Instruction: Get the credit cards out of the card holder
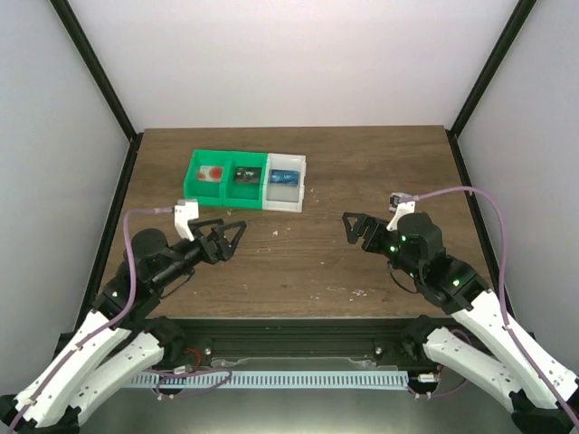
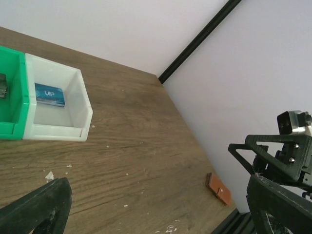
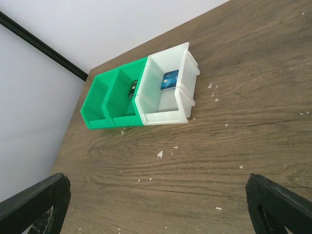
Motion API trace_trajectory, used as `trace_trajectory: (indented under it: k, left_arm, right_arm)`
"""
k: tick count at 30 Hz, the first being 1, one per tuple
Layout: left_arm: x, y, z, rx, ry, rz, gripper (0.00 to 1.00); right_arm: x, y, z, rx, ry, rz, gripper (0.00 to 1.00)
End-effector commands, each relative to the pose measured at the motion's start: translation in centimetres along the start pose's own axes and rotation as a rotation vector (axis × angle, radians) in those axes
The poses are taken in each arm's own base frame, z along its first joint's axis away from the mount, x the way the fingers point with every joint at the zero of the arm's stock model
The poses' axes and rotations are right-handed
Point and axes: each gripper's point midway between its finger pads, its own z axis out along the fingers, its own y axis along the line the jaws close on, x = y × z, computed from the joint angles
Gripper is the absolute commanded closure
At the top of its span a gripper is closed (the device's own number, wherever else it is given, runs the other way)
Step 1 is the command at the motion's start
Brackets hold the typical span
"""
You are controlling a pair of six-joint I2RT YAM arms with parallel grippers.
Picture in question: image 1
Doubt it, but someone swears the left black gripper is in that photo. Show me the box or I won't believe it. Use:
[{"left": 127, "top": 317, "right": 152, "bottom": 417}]
[{"left": 153, "top": 218, "right": 249, "bottom": 292}]

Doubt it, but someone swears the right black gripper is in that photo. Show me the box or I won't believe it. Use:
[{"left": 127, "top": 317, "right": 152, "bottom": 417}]
[{"left": 343, "top": 212, "right": 422, "bottom": 280}]

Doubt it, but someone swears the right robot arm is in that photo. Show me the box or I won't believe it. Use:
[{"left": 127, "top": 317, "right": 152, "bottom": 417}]
[{"left": 342, "top": 212, "right": 578, "bottom": 433}]

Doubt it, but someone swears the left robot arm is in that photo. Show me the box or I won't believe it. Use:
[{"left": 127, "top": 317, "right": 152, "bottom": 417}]
[{"left": 1, "top": 219, "right": 246, "bottom": 433}]

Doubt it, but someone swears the red white card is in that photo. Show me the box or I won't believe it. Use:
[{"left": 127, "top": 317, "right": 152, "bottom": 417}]
[{"left": 197, "top": 165, "right": 223, "bottom": 183}]

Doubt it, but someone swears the black card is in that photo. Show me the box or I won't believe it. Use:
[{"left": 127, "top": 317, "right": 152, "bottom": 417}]
[{"left": 233, "top": 166, "right": 262, "bottom": 184}]

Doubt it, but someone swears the blue card in bin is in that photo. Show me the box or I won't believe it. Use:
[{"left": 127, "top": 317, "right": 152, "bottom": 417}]
[{"left": 269, "top": 169, "right": 300, "bottom": 187}]

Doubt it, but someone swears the green bin left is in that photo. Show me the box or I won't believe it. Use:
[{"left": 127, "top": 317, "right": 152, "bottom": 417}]
[{"left": 183, "top": 149, "right": 230, "bottom": 207}]

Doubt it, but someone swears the green bin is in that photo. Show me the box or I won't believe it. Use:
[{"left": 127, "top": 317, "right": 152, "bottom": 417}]
[
  {"left": 223, "top": 151, "right": 268, "bottom": 210},
  {"left": 183, "top": 149, "right": 230, "bottom": 207}
]

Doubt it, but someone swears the green bin middle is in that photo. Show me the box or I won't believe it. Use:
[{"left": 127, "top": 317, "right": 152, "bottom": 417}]
[{"left": 223, "top": 151, "right": 268, "bottom": 210}]

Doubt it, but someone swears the white bin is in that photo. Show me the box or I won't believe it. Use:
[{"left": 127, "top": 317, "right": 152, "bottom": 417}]
[{"left": 262, "top": 153, "right": 307, "bottom": 212}]

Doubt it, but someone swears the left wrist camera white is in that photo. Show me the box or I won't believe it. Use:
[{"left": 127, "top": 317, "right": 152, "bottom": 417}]
[{"left": 173, "top": 199, "right": 199, "bottom": 241}]

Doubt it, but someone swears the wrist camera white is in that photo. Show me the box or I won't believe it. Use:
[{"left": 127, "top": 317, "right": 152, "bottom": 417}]
[
  {"left": 173, "top": 199, "right": 199, "bottom": 241},
  {"left": 386, "top": 193, "right": 416, "bottom": 231}
]

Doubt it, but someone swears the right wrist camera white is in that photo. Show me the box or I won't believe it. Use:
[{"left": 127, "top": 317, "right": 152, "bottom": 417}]
[{"left": 386, "top": 193, "right": 416, "bottom": 231}]

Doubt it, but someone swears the black aluminium front rail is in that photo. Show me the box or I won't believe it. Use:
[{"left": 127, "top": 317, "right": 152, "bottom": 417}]
[{"left": 175, "top": 318, "right": 426, "bottom": 367}]

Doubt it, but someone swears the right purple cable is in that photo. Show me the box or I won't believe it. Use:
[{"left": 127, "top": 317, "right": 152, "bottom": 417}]
[{"left": 409, "top": 185, "right": 579, "bottom": 421}]

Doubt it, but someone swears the light blue cable duct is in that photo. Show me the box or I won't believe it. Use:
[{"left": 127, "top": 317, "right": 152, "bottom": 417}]
[{"left": 128, "top": 370, "right": 409, "bottom": 391}]

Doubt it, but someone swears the left black frame post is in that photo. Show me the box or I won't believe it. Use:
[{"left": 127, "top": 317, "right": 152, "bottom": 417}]
[{"left": 50, "top": 0, "right": 138, "bottom": 142}]

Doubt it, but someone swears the black frame post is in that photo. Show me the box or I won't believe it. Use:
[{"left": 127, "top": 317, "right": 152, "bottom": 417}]
[
  {"left": 50, "top": 0, "right": 138, "bottom": 142},
  {"left": 449, "top": 0, "right": 537, "bottom": 137}
]

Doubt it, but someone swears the right black frame post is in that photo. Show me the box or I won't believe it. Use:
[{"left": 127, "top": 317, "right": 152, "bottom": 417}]
[{"left": 449, "top": 0, "right": 537, "bottom": 137}]

